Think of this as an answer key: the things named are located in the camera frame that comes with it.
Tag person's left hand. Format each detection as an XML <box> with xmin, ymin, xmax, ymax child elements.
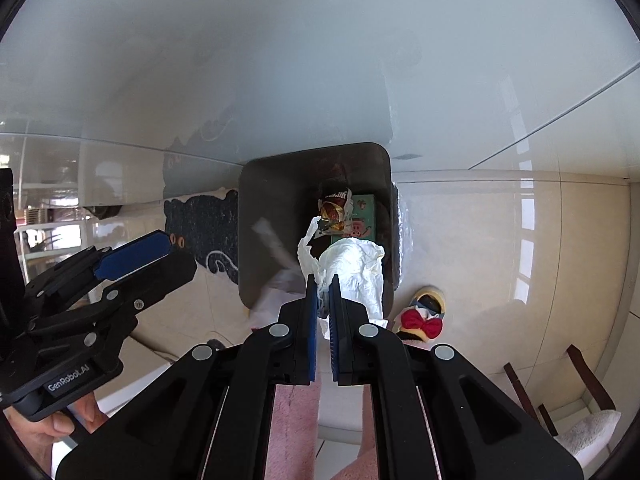
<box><xmin>2</xmin><ymin>390</ymin><xmax>109</xmax><ymax>462</ymax></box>

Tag dark grey square trash bin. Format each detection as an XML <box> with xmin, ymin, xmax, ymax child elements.
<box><xmin>237</xmin><ymin>142</ymin><xmax>402</xmax><ymax>320</ymax></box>

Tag green printed box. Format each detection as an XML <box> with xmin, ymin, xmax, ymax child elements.
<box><xmin>344</xmin><ymin>192</ymin><xmax>379</xmax><ymax>241</ymax></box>

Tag slipper with red bow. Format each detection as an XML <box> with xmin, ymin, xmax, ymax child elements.
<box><xmin>394</xmin><ymin>285</ymin><xmax>449</xmax><ymax>347</ymax></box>

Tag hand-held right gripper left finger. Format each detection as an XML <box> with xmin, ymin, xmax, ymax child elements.
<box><xmin>54</xmin><ymin>274</ymin><xmax>321</xmax><ymax>480</ymax></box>

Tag dark wooden chair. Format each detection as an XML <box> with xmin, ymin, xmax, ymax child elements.
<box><xmin>502</xmin><ymin>344</ymin><xmax>617</xmax><ymax>437</ymax></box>

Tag white fluffy cushion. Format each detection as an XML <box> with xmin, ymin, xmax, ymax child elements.
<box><xmin>552</xmin><ymin>409</ymin><xmax>624</xmax><ymax>472</ymax></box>

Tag white tissue paper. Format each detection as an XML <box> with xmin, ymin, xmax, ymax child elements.
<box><xmin>298</xmin><ymin>215</ymin><xmax>386</xmax><ymax>342</ymax></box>

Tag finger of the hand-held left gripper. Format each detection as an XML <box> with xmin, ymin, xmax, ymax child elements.
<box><xmin>85</xmin><ymin>251</ymin><xmax>199</xmax><ymax>357</ymax></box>
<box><xmin>24</xmin><ymin>230</ymin><xmax>174</xmax><ymax>322</ymax></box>

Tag person's pink pants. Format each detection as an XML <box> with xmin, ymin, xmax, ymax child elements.
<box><xmin>267</xmin><ymin>385</ymin><xmax>382</xmax><ymax>480</ymax></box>

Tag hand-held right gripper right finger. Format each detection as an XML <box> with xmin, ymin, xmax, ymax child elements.
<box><xmin>327</xmin><ymin>274</ymin><xmax>586</xmax><ymax>480</ymax></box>

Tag red brown snack wrapper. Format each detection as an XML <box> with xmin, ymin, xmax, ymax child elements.
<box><xmin>318</xmin><ymin>187</ymin><xmax>356</xmax><ymax>235</ymax></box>

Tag black cat-shaped floor mat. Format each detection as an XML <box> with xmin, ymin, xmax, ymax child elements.
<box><xmin>161</xmin><ymin>149</ymin><xmax>241</xmax><ymax>287</ymax></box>

